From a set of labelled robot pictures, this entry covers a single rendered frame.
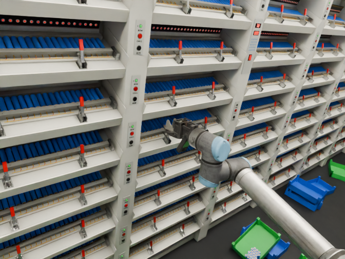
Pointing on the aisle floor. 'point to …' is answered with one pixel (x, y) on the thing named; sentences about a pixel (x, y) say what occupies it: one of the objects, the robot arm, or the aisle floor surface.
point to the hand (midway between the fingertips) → (166, 127)
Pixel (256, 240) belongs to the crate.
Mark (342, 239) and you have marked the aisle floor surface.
